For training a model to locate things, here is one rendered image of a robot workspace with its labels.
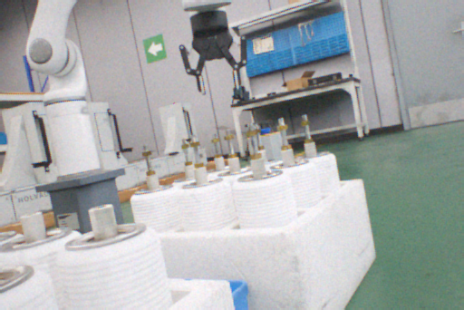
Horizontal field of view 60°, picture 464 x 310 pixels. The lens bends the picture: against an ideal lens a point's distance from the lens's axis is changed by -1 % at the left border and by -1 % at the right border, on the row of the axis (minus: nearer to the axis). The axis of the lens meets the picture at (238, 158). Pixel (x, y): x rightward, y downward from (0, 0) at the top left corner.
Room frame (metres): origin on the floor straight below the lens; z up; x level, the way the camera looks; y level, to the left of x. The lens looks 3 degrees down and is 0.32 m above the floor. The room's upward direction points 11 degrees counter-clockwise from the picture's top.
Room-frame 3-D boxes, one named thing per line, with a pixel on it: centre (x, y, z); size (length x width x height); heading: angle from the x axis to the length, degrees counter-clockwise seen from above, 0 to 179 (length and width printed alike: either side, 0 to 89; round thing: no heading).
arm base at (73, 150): (0.94, 0.37, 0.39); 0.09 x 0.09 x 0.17; 65
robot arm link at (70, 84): (0.94, 0.37, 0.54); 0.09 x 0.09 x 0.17; 82
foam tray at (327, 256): (0.81, 0.01, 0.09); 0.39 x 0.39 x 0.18; 58
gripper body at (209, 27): (0.82, 0.01, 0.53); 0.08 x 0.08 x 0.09
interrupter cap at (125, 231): (0.38, 0.14, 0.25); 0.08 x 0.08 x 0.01
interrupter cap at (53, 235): (0.44, 0.24, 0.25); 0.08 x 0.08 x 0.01
